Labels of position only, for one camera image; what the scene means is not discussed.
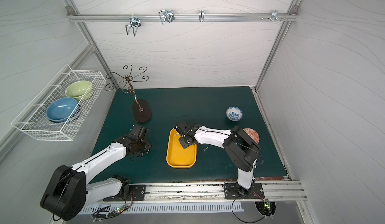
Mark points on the right metal hook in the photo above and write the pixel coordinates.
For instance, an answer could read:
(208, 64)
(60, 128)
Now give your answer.
(274, 17)

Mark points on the double metal hook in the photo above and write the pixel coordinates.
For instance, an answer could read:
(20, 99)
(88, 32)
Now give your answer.
(133, 25)

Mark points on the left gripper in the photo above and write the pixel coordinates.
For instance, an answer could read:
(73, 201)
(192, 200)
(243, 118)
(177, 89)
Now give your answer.
(139, 147)

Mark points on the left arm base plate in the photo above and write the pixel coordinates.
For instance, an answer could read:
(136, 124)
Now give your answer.
(128, 192)

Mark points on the looped metal hook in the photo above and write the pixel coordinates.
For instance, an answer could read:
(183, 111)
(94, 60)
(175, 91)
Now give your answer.
(166, 16)

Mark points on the white vent strip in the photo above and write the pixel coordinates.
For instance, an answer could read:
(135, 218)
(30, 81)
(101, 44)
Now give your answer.
(166, 208)

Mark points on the red patterned bowl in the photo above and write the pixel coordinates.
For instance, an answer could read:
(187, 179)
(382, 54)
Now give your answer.
(253, 134)

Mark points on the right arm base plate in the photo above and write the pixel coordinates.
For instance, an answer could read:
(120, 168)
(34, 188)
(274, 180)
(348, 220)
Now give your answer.
(234, 191)

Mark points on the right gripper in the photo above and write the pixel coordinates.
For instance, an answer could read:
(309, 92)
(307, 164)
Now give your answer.
(185, 140)

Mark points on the yellow plastic storage box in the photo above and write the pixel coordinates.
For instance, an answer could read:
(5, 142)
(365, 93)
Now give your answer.
(178, 157)

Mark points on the bronze hook stand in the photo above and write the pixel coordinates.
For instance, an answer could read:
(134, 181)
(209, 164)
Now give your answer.
(140, 107)

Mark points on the white wire basket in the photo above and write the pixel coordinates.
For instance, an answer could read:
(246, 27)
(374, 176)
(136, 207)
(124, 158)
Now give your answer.
(33, 121)

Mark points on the green bowl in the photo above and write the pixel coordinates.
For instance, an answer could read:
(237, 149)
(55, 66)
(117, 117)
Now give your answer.
(80, 90)

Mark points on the green mat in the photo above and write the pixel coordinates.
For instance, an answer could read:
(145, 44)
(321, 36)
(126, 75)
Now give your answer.
(207, 107)

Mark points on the aluminium cross rail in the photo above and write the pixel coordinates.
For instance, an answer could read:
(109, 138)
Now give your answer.
(194, 17)

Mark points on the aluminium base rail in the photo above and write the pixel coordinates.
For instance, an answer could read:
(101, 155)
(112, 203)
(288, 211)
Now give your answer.
(204, 191)

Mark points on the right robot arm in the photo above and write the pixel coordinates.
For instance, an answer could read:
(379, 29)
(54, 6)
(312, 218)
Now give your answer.
(241, 145)

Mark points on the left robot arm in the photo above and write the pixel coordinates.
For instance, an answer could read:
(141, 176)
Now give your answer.
(70, 188)

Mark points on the blue white patterned bowl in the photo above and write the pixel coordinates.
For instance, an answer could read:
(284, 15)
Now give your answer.
(234, 113)

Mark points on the small metal hook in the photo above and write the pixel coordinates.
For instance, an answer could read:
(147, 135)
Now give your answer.
(201, 16)

